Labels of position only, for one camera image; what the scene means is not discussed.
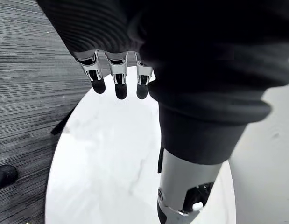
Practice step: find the dark robot foot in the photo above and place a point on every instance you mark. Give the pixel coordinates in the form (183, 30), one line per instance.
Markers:
(4, 176)

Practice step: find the round white marble table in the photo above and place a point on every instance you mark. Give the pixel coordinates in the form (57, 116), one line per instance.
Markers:
(107, 158)

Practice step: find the black table leg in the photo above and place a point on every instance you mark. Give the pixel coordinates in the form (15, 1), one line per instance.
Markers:
(58, 127)

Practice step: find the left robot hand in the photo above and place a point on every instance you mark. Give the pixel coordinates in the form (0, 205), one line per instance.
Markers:
(181, 70)

